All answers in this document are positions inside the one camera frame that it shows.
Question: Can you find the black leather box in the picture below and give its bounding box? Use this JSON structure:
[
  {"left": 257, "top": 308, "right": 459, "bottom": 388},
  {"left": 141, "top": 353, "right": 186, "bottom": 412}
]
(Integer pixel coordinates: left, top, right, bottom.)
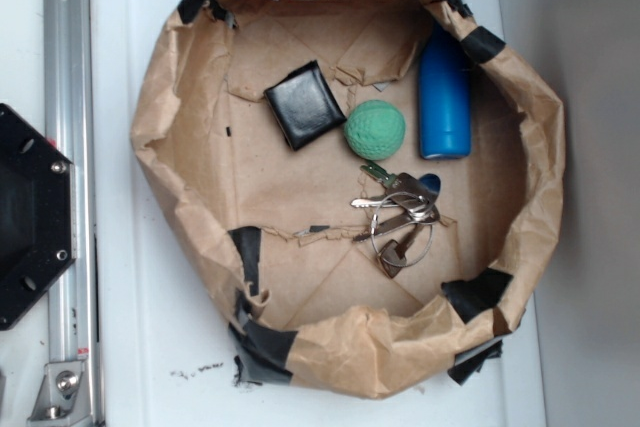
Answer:
[{"left": 264, "top": 61, "right": 346, "bottom": 151}]

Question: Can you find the brown paper bag tray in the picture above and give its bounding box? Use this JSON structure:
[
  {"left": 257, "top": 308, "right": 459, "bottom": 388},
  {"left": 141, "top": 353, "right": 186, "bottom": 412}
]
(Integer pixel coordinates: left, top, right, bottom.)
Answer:
[{"left": 131, "top": 0, "right": 565, "bottom": 398}]

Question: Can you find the green foam ball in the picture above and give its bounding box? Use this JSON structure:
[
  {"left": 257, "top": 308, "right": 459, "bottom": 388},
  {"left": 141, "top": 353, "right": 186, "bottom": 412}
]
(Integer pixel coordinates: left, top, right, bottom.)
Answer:
[{"left": 343, "top": 100, "right": 406, "bottom": 161}]

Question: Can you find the bunch of metal keys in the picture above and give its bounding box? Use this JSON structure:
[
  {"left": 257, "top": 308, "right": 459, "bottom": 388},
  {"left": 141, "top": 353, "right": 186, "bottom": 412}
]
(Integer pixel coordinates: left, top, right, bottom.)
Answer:
[{"left": 351, "top": 160, "right": 441, "bottom": 279}]

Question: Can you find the blue plastic bottle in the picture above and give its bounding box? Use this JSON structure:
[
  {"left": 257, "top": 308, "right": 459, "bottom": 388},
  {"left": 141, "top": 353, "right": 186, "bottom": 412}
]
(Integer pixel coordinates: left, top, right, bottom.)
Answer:
[{"left": 418, "top": 24, "right": 471, "bottom": 160}]

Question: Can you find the aluminium extrusion rail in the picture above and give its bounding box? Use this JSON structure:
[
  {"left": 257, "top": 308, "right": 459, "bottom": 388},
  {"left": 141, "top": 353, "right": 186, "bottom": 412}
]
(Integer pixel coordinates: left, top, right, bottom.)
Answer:
[{"left": 43, "top": 0, "right": 105, "bottom": 426}]

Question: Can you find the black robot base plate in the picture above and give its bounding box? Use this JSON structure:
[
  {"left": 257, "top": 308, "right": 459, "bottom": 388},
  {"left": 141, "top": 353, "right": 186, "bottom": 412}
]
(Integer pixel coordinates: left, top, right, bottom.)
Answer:
[{"left": 1, "top": 104, "right": 75, "bottom": 331}]

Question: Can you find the metal corner bracket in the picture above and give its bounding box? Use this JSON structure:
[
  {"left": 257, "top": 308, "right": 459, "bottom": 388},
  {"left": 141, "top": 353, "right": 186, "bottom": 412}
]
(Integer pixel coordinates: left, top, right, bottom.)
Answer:
[{"left": 26, "top": 360, "right": 94, "bottom": 427}]

